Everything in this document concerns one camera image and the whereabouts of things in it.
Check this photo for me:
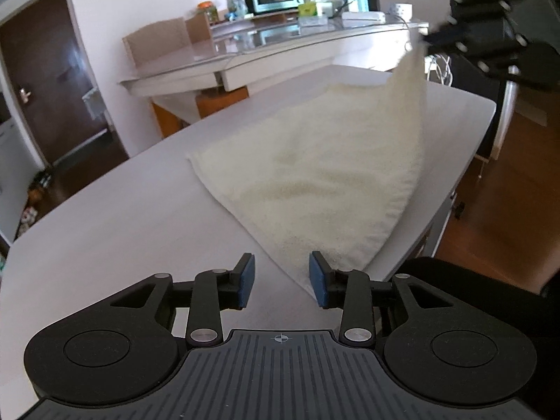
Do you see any cream white towel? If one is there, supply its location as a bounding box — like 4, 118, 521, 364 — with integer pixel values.
190, 48, 427, 289

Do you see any white power strip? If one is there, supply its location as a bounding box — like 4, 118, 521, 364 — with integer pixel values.
341, 12, 386, 25

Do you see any green tissue box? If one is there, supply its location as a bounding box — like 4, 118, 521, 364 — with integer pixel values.
298, 1, 318, 17

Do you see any white glass-top side table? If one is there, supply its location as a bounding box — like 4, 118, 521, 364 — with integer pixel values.
120, 15, 430, 124

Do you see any orange lid glass jar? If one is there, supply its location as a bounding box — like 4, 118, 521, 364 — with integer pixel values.
197, 1, 219, 25

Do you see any dark brown door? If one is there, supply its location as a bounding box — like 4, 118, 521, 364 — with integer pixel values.
1, 0, 108, 164

